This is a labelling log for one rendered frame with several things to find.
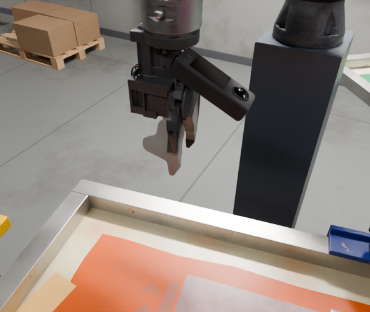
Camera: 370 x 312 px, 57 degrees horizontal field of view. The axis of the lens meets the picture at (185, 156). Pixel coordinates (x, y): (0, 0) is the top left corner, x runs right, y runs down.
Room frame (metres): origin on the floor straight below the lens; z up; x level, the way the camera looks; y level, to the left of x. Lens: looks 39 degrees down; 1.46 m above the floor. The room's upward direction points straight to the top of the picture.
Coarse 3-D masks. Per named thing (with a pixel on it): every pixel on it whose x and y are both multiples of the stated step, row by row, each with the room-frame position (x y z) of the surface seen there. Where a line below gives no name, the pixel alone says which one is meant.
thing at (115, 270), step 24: (120, 240) 0.39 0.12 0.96; (96, 264) 0.34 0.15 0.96; (120, 264) 0.34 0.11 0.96; (144, 264) 0.34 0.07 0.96; (168, 264) 0.34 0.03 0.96; (192, 264) 0.34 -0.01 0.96; (216, 264) 0.34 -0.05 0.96; (96, 288) 0.30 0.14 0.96; (120, 288) 0.30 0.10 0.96; (192, 288) 0.30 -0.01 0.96; (216, 288) 0.30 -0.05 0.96; (240, 288) 0.30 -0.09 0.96; (264, 288) 0.30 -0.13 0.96; (288, 288) 0.30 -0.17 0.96
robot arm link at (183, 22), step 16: (144, 0) 0.41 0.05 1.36; (160, 0) 0.40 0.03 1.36; (176, 0) 0.47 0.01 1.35; (192, 0) 0.41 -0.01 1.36; (144, 16) 0.42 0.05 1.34; (160, 16) 0.39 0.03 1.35; (176, 16) 0.40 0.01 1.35; (192, 16) 0.41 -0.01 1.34; (160, 32) 0.40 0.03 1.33; (176, 32) 0.40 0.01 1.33; (192, 32) 0.41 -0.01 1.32
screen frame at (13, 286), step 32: (96, 192) 0.48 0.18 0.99; (128, 192) 0.48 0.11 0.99; (64, 224) 0.40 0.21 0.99; (160, 224) 0.43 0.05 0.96; (192, 224) 0.41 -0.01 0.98; (224, 224) 0.40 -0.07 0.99; (256, 224) 0.40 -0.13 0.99; (32, 256) 0.33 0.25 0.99; (288, 256) 0.35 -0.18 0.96; (320, 256) 0.34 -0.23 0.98; (0, 288) 0.28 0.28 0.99
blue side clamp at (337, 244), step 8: (328, 232) 0.38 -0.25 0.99; (336, 232) 0.37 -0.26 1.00; (344, 232) 0.37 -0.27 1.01; (352, 232) 0.37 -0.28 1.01; (360, 232) 0.37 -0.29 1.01; (336, 240) 0.36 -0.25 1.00; (344, 240) 0.36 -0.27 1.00; (352, 240) 0.36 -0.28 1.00; (360, 240) 0.36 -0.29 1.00; (368, 240) 0.36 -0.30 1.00; (336, 248) 0.34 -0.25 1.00; (344, 248) 0.34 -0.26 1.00; (352, 248) 0.34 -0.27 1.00; (360, 248) 0.34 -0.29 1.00; (368, 248) 0.34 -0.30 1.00; (344, 256) 0.33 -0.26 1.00; (352, 256) 0.33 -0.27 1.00; (360, 256) 0.32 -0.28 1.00; (368, 256) 0.32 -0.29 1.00
